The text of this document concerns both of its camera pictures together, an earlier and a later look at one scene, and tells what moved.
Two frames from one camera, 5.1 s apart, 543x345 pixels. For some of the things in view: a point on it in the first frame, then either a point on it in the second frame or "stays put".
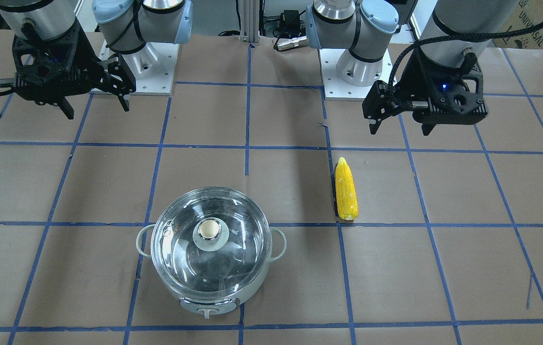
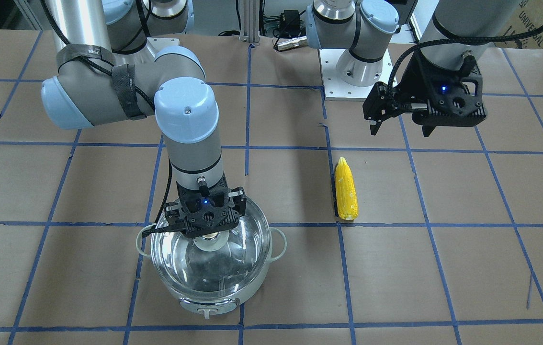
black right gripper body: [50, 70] -> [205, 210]
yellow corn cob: [346, 196] stays put
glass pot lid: [210, 241] stays put
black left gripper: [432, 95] stays put
